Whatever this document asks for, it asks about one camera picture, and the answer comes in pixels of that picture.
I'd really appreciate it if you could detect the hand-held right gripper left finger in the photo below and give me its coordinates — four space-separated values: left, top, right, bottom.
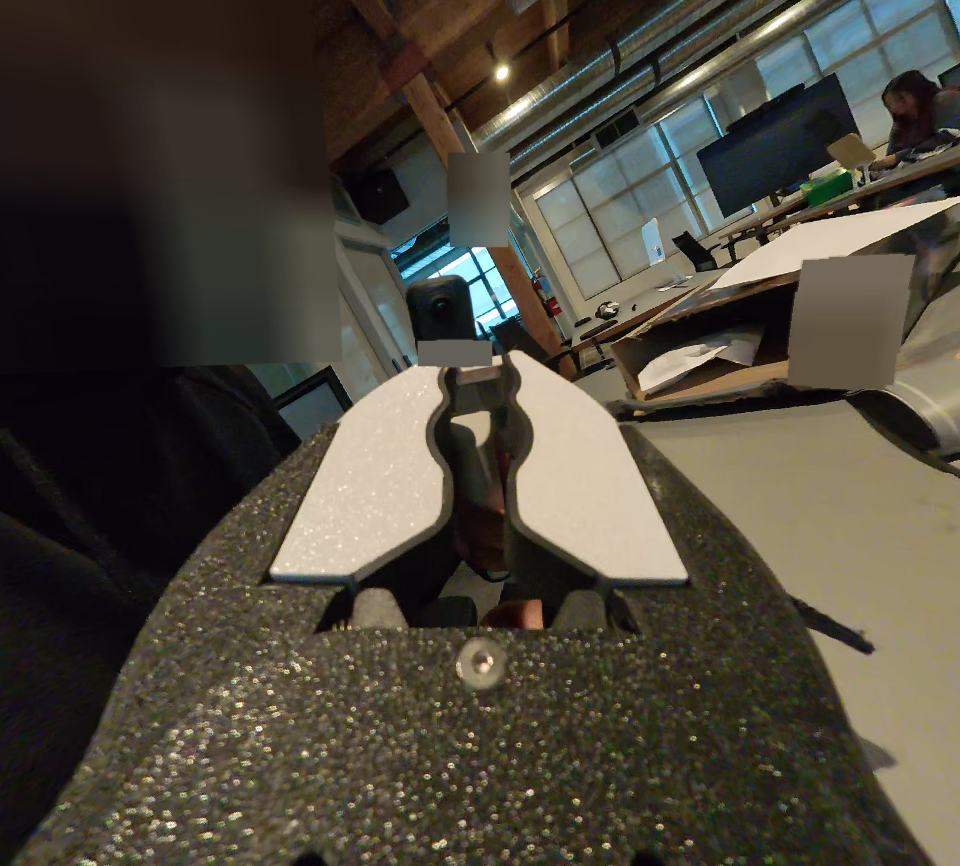
268 364 456 587

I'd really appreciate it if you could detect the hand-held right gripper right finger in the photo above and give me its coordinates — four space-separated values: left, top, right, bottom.
502 350 691 587

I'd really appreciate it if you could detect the grey desk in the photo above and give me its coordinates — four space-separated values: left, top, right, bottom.
573 266 960 866

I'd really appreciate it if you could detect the person's left hand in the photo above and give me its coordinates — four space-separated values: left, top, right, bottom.
459 476 544 629

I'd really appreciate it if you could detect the crumpled white paper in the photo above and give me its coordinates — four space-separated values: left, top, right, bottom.
636 328 765 395

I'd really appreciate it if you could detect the open cardboard toy box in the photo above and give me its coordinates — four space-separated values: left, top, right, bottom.
609 197 960 406

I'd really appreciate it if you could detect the large grid window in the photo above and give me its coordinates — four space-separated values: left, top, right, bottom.
534 0 960 301

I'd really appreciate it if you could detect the black office chair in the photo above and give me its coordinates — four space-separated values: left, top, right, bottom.
671 230 720 273

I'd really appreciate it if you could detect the person's dark jacket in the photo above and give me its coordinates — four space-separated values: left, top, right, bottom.
0 364 303 866

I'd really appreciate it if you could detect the grey instruction booklet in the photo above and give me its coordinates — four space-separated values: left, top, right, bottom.
851 337 960 468

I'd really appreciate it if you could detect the large black screen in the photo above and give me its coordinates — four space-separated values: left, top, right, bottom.
696 74 861 220

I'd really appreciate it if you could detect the wooden work table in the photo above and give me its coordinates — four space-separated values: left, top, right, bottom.
716 146 960 260

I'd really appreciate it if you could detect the wooden support post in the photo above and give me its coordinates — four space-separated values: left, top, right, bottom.
401 73 565 359

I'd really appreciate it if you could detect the black wall speaker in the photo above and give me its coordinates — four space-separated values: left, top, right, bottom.
351 169 412 224

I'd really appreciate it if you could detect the black strap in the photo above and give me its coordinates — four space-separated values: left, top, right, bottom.
793 596 876 655

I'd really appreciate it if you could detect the long thin silver duct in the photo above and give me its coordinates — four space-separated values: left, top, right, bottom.
471 0 960 158

